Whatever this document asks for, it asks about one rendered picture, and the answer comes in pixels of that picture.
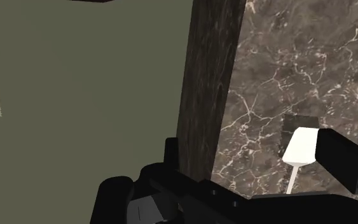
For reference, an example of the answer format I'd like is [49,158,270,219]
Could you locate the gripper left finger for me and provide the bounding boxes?
[89,137,198,224]

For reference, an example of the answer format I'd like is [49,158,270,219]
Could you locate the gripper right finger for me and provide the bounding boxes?
[316,128,358,201]

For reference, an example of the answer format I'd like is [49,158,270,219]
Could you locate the white spatula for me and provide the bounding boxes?
[282,127,320,195]

